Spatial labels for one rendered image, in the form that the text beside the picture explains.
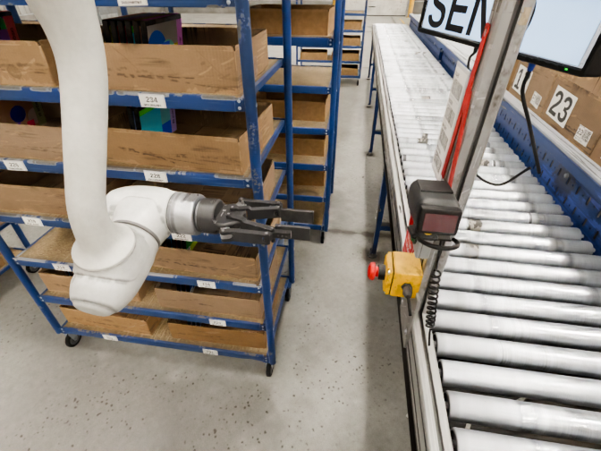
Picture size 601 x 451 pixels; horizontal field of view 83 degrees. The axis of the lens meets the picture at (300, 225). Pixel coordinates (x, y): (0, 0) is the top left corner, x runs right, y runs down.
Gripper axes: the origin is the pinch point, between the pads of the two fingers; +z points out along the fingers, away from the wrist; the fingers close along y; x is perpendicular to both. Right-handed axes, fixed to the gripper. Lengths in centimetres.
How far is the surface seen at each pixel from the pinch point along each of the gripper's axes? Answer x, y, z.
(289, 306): 95, 57, -14
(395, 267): 7.3, -1.8, 21.1
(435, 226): -11.3, -12.6, 23.0
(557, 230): 20, 36, 73
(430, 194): -14.1, -8.1, 22.4
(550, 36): -34, 6, 37
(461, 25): -33, 27, 29
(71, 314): 75, 22, -101
